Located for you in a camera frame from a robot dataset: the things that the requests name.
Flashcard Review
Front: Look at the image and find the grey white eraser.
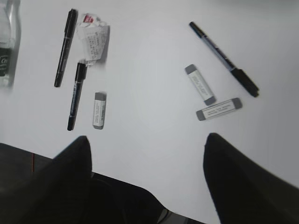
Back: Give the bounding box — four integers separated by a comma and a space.
185, 64, 216, 106
196, 98, 243, 121
93, 92, 107, 130

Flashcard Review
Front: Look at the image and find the grey white eraser centre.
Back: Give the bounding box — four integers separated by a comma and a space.
93, 92, 107, 130

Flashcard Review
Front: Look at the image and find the black marker pen left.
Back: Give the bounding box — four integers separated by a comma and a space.
54, 9, 78, 87

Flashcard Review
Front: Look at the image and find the white waste paper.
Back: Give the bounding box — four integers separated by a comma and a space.
76, 13, 110, 67

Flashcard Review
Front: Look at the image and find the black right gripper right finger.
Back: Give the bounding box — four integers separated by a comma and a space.
203, 133, 299, 224

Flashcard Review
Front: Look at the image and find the black marker pen blue label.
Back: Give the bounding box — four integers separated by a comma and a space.
67, 60, 87, 131

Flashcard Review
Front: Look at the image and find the grey white eraser upper right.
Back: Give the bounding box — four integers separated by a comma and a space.
185, 64, 216, 106

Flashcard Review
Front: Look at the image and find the thin black pen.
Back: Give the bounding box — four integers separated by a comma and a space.
189, 21, 259, 98

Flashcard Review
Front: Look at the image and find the grey white eraser lower right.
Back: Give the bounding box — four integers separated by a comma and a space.
196, 98, 243, 121

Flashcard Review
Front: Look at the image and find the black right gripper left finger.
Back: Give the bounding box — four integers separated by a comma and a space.
0, 136, 92, 224

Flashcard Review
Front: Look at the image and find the clear water bottle green label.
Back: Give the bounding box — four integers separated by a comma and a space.
0, 0, 21, 88

